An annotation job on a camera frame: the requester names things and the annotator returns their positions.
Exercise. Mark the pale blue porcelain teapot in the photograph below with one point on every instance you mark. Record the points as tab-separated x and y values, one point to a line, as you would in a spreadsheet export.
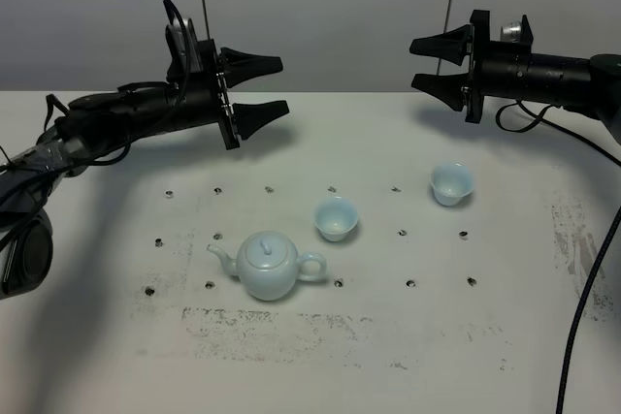
268	265

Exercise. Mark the pale blue teacup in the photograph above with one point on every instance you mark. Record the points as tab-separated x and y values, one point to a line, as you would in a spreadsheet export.
451	183
335	218

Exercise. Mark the far pale blue teacup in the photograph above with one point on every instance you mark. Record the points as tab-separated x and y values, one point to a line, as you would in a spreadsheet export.
451	183

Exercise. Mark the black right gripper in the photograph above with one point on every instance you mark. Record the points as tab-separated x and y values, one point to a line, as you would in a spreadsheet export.
492	72

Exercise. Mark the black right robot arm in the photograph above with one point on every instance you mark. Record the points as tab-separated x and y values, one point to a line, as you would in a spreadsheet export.
592	88

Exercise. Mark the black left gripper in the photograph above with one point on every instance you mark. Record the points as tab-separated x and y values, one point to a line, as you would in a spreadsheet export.
205	102

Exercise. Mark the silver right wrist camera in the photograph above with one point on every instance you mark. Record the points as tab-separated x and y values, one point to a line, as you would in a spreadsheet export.
517	36

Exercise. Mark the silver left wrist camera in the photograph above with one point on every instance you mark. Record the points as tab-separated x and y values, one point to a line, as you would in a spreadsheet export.
182	54

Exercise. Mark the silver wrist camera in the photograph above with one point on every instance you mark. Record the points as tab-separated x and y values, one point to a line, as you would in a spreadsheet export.
182	54
517	36

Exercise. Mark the near pale blue teacup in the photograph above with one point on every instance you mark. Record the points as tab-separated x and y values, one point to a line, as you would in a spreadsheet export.
335	218

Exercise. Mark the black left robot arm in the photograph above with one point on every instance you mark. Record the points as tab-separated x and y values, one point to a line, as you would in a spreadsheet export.
99	129

